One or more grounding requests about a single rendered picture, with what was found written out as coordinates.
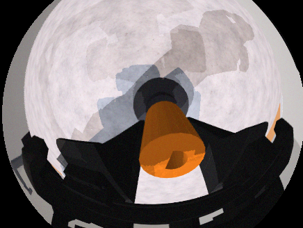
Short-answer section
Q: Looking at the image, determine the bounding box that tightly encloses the orange cylinder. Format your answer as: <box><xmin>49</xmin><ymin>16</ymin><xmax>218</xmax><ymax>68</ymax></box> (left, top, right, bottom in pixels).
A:
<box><xmin>140</xmin><ymin>101</ymin><xmax>206</xmax><ymax>178</ymax></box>

